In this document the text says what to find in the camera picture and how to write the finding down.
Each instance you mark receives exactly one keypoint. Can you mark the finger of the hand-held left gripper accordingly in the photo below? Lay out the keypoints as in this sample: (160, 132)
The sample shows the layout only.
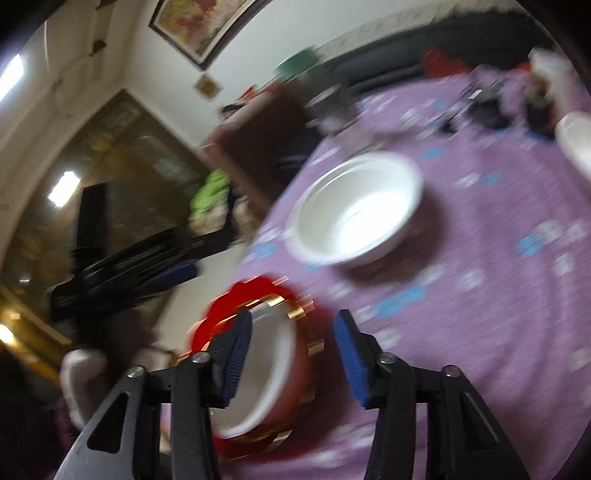
(147, 249)
(180, 273)

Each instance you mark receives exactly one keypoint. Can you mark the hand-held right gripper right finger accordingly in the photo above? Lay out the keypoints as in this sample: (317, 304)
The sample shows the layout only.
(353, 364)

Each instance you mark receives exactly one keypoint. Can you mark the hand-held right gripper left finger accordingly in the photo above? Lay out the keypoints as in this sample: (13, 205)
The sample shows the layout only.
(235, 355)

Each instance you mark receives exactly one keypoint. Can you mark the white bowl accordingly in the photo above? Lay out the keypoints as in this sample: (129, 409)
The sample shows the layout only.
(351, 207)
(268, 360)
(577, 143)

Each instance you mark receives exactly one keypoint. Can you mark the red glass plate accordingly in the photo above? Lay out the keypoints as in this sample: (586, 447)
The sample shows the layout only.
(300, 383)

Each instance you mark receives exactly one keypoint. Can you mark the person's left hand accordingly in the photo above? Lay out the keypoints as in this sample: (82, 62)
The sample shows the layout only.
(83, 378)

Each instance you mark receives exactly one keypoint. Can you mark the black speaker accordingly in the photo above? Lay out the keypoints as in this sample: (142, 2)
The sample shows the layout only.
(92, 217)

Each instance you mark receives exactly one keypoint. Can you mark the green cloth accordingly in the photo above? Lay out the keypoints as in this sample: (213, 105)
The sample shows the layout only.
(210, 194)

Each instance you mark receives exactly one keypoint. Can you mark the glass-front wooden cabinet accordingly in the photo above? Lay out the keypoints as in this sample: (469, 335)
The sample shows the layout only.
(138, 152)

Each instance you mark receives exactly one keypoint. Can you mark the brown chair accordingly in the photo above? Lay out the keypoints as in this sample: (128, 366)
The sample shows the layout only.
(258, 134)

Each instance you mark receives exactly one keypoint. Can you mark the ceiling light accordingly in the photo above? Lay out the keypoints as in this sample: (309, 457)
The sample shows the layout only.
(11, 76)

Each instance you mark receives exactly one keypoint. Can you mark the green box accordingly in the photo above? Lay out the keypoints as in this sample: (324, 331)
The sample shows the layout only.
(298, 64)

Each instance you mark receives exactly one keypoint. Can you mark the small black gadget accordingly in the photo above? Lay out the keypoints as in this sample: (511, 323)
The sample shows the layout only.
(485, 110)

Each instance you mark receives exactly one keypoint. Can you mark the red object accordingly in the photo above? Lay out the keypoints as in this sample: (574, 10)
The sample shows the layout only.
(441, 62)

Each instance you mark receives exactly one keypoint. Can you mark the small gold wall frame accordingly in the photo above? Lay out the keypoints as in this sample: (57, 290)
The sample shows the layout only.
(208, 86)

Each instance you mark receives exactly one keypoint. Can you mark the framed wall picture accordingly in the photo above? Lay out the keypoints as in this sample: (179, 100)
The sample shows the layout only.
(203, 27)

